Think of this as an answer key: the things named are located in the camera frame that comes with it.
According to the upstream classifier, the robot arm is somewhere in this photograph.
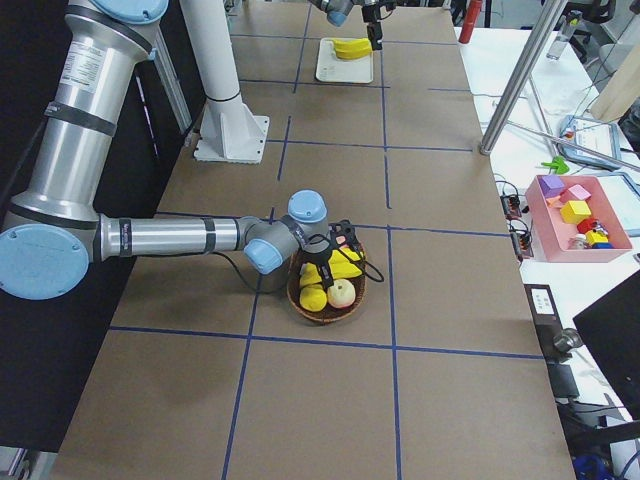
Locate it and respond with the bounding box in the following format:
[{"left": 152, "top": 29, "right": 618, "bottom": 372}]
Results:
[
  {"left": 1, "top": 1, "right": 332, "bottom": 300},
  {"left": 309, "top": 0, "right": 396, "bottom": 51}
]

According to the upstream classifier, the tablet in blue case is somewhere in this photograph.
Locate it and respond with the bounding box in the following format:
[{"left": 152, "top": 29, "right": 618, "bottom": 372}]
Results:
[{"left": 556, "top": 115, "right": 639, "bottom": 172}]

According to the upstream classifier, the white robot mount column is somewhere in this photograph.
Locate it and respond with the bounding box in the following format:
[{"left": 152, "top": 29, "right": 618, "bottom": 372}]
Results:
[{"left": 180, "top": 0, "right": 270, "bottom": 164}]

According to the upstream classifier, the clear water bottle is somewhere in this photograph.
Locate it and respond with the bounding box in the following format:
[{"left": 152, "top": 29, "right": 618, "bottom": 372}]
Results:
[{"left": 546, "top": 10, "right": 582, "bottom": 60}]

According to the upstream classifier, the yellow pear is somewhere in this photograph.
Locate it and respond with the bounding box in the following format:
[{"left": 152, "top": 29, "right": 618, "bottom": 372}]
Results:
[{"left": 299, "top": 284, "right": 328, "bottom": 312}]

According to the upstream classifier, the yellow toy cube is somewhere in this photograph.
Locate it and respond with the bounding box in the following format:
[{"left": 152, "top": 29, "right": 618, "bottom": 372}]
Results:
[{"left": 560, "top": 200, "right": 592, "bottom": 225}]

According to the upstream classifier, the small circuit board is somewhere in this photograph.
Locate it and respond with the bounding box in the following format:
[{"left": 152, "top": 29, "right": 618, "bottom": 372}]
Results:
[{"left": 500, "top": 194, "right": 523, "bottom": 220}]

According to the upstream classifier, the black power adapter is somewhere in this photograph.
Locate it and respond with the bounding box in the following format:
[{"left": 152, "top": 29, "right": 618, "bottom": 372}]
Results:
[{"left": 524, "top": 284, "right": 571, "bottom": 363}]

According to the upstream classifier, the pink plastic bin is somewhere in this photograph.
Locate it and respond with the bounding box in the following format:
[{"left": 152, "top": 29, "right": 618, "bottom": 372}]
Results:
[{"left": 526, "top": 175, "right": 632, "bottom": 263}]

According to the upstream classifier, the brown wicker basket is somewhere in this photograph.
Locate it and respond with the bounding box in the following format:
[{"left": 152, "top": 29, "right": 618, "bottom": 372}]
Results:
[{"left": 286, "top": 235, "right": 366, "bottom": 324}]

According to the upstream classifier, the green handled reacher tool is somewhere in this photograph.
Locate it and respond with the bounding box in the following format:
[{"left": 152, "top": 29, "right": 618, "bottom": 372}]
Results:
[{"left": 540, "top": 155, "right": 570, "bottom": 175}]

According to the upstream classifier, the purple toy cube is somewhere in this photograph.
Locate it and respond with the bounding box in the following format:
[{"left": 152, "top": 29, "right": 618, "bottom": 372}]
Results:
[{"left": 538, "top": 175, "right": 566, "bottom": 199}]

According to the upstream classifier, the white rectangular plate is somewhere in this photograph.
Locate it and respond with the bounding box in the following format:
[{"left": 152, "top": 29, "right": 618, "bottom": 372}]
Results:
[{"left": 315, "top": 37, "right": 374, "bottom": 84}]

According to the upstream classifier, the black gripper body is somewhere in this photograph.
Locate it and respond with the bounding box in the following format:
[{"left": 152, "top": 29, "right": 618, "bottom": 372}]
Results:
[
  {"left": 303, "top": 242, "right": 333, "bottom": 273},
  {"left": 361, "top": 0, "right": 382, "bottom": 25}
]

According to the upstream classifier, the red bottle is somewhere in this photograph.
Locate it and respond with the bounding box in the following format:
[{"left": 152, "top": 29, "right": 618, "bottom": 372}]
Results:
[{"left": 458, "top": 0, "right": 484, "bottom": 44}]

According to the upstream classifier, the yellow banana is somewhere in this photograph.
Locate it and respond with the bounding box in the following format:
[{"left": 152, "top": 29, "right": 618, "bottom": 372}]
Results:
[
  {"left": 299, "top": 263, "right": 322, "bottom": 288},
  {"left": 329, "top": 247, "right": 362, "bottom": 279},
  {"left": 331, "top": 38, "right": 371, "bottom": 46},
  {"left": 334, "top": 44, "right": 372, "bottom": 61}
]

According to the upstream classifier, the red apple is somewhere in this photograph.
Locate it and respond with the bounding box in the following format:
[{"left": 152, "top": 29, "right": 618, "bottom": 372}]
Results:
[{"left": 327, "top": 279, "right": 356, "bottom": 309}]

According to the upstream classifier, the aluminium frame post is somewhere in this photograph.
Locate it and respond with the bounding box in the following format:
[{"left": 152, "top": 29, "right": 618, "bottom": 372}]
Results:
[{"left": 479, "top": 0, "right": 568, "bottom": 156}]

